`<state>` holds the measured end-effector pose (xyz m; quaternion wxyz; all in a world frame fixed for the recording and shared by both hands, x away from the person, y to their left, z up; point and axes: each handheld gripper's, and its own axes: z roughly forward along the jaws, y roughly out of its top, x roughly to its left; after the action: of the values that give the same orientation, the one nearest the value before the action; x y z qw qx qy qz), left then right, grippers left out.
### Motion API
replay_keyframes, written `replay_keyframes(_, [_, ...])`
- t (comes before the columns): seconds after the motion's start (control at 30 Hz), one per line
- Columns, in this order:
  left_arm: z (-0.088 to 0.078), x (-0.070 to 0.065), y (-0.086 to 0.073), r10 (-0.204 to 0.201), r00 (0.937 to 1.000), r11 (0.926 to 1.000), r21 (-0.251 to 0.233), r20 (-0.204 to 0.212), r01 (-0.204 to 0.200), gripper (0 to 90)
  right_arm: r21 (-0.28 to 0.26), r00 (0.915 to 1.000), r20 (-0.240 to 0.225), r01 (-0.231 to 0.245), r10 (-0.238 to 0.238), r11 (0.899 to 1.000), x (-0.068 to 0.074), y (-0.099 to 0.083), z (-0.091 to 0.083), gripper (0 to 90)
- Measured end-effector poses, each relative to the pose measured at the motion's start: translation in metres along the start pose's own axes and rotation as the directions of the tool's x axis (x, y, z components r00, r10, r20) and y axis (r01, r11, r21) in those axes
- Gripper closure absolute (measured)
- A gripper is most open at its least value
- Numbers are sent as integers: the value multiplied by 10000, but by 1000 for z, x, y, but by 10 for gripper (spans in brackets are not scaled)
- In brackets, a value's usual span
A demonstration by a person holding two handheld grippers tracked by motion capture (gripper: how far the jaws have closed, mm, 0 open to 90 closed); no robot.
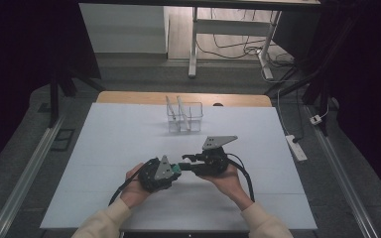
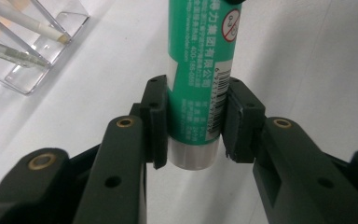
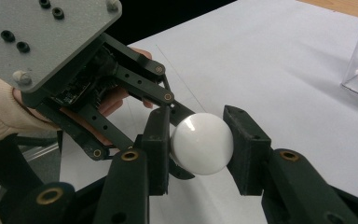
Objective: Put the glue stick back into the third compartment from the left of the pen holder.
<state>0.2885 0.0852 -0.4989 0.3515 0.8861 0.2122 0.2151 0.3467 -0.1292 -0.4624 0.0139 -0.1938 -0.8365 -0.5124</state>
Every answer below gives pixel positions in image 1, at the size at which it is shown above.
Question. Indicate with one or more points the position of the black curtain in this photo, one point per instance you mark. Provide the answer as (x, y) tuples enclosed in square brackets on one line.
[(13, 66), (370, 82)]

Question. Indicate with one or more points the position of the black metal stand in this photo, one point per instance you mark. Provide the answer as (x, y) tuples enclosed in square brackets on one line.
[(324, 92)]

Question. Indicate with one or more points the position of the white frame desk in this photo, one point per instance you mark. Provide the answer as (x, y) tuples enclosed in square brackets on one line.
[(231, 27)]

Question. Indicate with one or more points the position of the black floor plate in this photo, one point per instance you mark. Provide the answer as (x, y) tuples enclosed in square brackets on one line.
[(63, 139)]

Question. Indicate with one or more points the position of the aluminium floor rail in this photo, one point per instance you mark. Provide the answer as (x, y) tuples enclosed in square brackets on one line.
[(26, 178), (344, 185)]

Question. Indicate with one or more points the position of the green and white tube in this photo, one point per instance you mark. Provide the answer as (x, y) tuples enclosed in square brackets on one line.
[(177, 169)]

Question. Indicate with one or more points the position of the white table mat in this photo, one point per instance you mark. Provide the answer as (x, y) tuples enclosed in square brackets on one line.
[(112, 139)]

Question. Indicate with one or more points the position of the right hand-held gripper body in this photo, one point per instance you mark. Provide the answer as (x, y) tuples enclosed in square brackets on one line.
[(211, 162)]

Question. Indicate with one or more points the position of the small white adapter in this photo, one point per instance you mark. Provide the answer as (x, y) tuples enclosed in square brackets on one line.
[(316, 119)]

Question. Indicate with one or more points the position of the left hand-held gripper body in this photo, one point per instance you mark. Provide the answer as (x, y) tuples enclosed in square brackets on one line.
[(155, 175)]

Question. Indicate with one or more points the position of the clear plastic pen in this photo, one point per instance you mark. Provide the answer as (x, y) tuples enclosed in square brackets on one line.
[(171, 110)]

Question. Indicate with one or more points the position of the person's left hand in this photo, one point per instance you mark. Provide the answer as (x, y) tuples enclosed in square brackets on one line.
[(132, 191)]

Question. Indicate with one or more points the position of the white panel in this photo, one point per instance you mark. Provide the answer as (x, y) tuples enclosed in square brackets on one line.
[(122, 28)]

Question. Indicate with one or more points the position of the clear plastic pen holder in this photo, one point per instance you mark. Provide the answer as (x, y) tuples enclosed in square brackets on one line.
[(195, 126)]

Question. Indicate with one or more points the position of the person's right hand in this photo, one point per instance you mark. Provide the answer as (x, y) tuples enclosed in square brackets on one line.
[(228, 185)]

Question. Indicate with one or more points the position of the white power strip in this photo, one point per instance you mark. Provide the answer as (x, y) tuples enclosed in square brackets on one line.
[(296, 148)]

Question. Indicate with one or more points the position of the black table grommet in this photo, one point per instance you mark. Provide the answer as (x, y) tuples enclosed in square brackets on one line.
[(217, 104)]

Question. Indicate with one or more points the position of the black tripod stand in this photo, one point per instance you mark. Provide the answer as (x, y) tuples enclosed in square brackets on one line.
[(53, 99)]

